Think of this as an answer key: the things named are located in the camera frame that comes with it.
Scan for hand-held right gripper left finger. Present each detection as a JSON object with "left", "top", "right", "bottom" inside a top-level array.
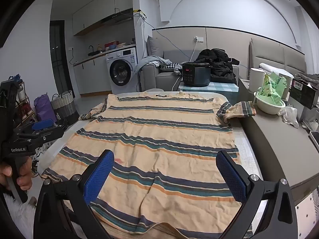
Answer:
[{"left": 33, "top": 149, "right": 115, "bottom": 239}]

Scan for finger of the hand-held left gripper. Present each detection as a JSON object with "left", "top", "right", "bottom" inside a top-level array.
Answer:
[
  {"left": 14, "top": 119, "right": 54, "bottom": 137},
  {"left": 19, "top": 126, "right": 66, "bottom": 146}
]

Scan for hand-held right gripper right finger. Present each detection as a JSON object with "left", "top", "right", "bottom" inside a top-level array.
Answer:
[{"left": 216, "top": 151, "right": 298, "bottom": 239}]

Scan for striped beige t-shirt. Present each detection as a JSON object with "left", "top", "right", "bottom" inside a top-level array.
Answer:
[{"left": 41, "top": 91, "right": 257, "bottom": 234}]

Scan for person's left forearm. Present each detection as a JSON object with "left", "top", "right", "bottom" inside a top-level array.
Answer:
[{"left": 0, "top": 193, "right": 38, "bottom": 239}]

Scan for person's left hand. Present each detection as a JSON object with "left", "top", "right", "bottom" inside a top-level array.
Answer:
[{"left": 0, "top": 157, "right": 33, "bottom": 193}]

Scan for purple bag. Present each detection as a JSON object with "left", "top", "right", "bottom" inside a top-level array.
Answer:
[{"left": 33, "top": 93, "right": 56, "bottom": 122}]

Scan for shelf rack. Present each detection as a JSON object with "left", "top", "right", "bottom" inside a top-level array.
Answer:
[{"left": 9, "top": 75, "right": 36, "bottom": 127}]

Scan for woven basket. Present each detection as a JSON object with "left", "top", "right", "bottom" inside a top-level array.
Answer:
[{"left": 51, "top": 90, "right": 78, "bottom": 125}]

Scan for white checked table cloth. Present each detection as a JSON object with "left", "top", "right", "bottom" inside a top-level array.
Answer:
[{"left": 41, "top": 91, "right": 265, "bottom": 239}]

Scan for grey desk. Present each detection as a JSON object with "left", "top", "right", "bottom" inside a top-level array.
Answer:
[{"left": 237, "top": 78, "right": 319, "bottom": 205}]

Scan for dark door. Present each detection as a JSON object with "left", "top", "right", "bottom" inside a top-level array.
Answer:
[{"left": 49, "top": 20, "right": 75, "bottom": 97}]

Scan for kitchen base cabinet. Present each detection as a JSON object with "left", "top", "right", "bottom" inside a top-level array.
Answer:
[{"left": 73, "top": 52, "right": 111, "bottom": 95}]

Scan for crumpled white tissue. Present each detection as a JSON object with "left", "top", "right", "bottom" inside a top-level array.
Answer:
[{"left": 278, "top": 107, "right": 299, "bottom": 128}]

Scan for blue checked cloth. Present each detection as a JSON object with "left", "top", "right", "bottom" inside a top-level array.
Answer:
[{"left": 178, "top": 81, "right": 240, "bottom": 100}]

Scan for white washing machine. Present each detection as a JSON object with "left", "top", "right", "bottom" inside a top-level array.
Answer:
[{"left": 106, "top": 47, "right": 140, "bottom": 95}]

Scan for green packets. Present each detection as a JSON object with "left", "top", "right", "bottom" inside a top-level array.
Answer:
[{"left": 258, "top": 72, "right": 287, "bottom": 105}]

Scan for silver metal cylinder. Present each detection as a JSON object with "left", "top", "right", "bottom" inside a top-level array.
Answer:
[{"left": 250, "top": 68, "right": 265, "bottom": 92}]

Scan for dark rice cooker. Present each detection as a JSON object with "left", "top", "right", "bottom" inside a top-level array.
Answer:
[{"left": 181, "top": 62, "right": 212, "bottom": 87}]

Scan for black box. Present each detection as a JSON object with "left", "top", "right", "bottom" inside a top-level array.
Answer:
[{"left": 290, "top": 78, "right": 319, "bottom": 109}]

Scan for black jacket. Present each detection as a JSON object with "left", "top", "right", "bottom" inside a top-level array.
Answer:
[{"left": 194, "top": 48, "right": 240, "bottom": 84}]

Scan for grey sofa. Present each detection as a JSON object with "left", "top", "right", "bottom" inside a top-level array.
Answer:
[{"left": 140, "top": 50, "right": 240, "bottom": 92}]

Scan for grey cloth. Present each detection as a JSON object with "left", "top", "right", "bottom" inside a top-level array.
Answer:
[{"left": 136, "top": 55, "right": 172, "bottom": 75}]

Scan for houndstooth cloth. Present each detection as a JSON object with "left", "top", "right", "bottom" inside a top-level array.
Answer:
[{"left": 159, "top": 62, "right": 180, "bottom": 72}]

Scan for beige padded headboard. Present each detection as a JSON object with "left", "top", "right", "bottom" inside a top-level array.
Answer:
[{"left": 249, "top": 38, "right": 307, "bottom": 80}]

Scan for range hood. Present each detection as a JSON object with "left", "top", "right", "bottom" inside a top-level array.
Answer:
[{"left": 101, "top": 9, "right": 134, "bottom": 25}]

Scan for grey pillow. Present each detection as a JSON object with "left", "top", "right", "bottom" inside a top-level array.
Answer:
[{"left": 147, "top": 35, "right": 165, "bottom": 56}]

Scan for white wall cabinets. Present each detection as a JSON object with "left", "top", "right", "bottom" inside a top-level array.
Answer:
[{"left": 72, "top": 0, "right": 134, "bottom": 36}]

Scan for white cable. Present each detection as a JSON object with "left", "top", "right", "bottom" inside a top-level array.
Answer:
[{"left": 172, "top": 41, "right": 199, "bottom": 91}]

